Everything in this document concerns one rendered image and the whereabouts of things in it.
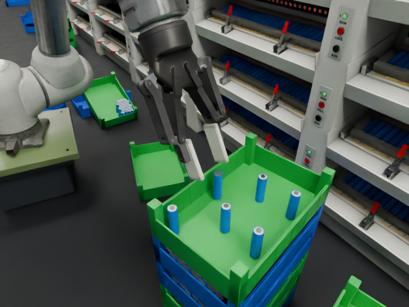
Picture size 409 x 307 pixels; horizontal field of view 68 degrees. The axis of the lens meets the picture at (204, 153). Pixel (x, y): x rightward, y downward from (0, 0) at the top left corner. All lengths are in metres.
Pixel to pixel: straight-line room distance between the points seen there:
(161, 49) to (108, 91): 1.43
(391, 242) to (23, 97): 1.22
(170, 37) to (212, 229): 0.34
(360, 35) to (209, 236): 0.58
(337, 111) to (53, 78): 0.92
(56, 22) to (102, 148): 0.63
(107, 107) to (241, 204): 1.27
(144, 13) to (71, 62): 0.78
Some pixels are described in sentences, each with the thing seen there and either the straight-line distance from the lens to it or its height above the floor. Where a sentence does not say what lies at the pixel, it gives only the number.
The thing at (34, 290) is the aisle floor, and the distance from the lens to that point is 1.10.
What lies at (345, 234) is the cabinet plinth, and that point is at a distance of 1.16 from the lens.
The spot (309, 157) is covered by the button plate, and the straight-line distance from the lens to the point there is 1.03.
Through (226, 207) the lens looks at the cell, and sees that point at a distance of 0.53.
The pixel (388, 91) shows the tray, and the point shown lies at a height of 0.54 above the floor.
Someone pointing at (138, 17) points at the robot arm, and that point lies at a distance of 0.44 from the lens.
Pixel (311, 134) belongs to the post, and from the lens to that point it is 1.00.
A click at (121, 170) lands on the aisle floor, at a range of 1.38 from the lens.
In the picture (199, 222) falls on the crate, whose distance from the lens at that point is 0.59.
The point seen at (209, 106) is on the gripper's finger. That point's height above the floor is 0.62.
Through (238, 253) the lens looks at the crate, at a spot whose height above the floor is 0.40.
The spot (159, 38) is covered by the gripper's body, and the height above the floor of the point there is 0.73.
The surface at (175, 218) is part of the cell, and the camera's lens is 0.54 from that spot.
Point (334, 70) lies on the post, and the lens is 0.90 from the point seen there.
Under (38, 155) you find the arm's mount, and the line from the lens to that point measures 1.18.
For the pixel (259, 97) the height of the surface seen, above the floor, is 0.34.
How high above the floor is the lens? 0.86
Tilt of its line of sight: 37 degrees down
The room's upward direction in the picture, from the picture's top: straight up
